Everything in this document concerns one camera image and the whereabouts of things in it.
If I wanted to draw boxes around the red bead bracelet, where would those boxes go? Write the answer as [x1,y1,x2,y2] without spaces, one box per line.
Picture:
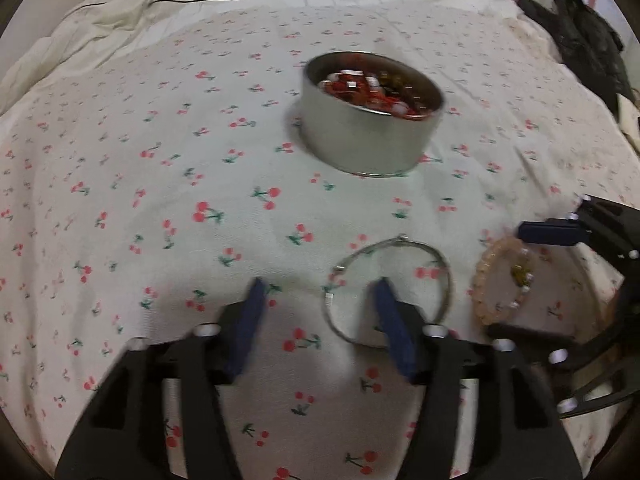
[320,71,431,122]

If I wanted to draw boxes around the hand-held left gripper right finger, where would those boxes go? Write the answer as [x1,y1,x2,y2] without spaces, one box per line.
[367,276,586,480]

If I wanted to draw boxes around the round metal tin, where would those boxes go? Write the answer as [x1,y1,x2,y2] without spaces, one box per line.
[299,51,446,178]

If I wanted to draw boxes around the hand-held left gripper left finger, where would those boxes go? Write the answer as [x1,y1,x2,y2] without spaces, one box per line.
[54,276,268,480]

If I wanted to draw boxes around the black clothes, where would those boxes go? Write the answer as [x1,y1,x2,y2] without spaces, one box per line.
[517,0,633,116]

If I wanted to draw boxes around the amber bead bracelet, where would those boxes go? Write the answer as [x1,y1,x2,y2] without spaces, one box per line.
[377,70,431,106]

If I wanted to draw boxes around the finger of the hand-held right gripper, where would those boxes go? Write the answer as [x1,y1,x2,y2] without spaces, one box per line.
[517,194,640,266]
[486,280,640,420]

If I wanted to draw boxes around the silver bangle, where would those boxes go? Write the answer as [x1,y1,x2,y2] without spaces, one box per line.
[324,235,453,348]

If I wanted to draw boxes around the cream quilt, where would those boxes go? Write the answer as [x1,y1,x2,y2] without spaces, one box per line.
[0,0,566,116]

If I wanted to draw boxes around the cherry print bed sheet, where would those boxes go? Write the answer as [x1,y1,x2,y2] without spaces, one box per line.
[0,5,640,480]

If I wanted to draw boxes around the pink bead bracelet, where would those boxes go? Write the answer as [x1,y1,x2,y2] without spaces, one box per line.
[470,237,536,332]

